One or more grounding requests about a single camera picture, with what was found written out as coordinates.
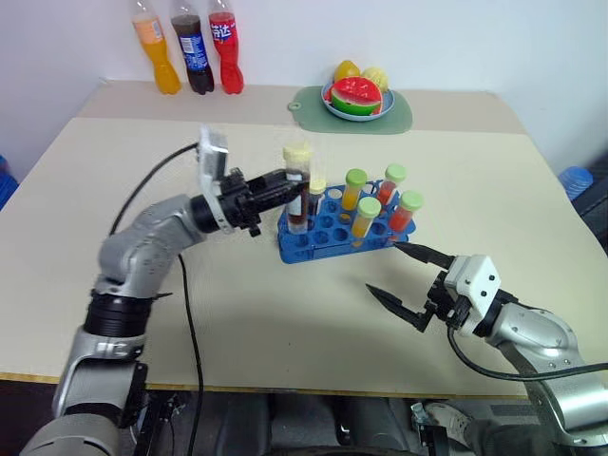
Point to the dark red tube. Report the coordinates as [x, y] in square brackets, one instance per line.
[298, 164]
[317, 187]

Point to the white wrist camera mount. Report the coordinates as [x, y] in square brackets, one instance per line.
[212, 157]
[477, 280]

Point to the red tube, green cap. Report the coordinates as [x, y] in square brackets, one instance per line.
[409, 203]
[394, 175]

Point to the yellow toy lemon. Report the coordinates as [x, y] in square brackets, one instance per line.
[377, 78]

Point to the black chair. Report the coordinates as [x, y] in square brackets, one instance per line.
[594, 209]

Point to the cola bottle, blue label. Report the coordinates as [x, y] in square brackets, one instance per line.
[194, 52]

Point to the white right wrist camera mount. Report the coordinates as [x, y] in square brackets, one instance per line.
[477, 280]

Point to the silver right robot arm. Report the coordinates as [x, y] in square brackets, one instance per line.
[537, 332]

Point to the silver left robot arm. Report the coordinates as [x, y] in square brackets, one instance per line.
[138, 256]

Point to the toy watermelon slice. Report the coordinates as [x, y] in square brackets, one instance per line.
[356, 95]

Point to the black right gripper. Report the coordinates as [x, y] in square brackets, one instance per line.
[446, 304]

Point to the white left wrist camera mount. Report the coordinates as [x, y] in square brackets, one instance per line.
[212, 157]

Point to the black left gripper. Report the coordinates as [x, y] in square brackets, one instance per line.
[240, 199]

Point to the light blue plate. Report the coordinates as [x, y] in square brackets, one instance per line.
[385, 107]

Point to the white shoe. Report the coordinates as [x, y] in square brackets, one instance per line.
[446, 420]

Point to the blue plastic stool stack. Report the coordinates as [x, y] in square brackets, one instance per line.
[575, 183]
[7, 185]

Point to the orange soda bottle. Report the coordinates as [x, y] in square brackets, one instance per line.
[159, 62]

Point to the red soda bottle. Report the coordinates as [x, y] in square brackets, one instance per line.
[227, 52]

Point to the yellow tube, green cap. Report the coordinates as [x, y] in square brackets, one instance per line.
[355, 180]
[368, 209]

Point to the blue test tube rack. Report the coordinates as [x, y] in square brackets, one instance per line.
[332, 247]

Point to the yellow toy pepper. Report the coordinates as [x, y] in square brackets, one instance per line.
[346, 70]

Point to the green cutting board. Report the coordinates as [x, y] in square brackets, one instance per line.
[309, 114]

